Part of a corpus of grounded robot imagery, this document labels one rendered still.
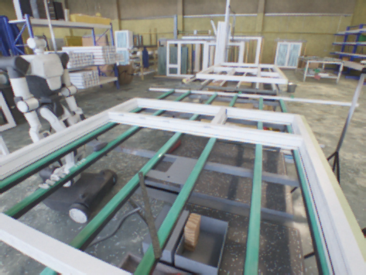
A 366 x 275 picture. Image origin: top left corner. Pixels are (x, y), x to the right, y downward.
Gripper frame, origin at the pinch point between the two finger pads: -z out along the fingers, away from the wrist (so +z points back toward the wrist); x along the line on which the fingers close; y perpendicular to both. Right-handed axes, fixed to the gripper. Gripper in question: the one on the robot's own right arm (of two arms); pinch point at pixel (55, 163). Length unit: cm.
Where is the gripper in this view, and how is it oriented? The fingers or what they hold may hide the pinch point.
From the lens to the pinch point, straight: 187.4
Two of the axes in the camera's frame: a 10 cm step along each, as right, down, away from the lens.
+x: 9.7, -1.1, -2.3
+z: -2.0, -9.0, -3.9
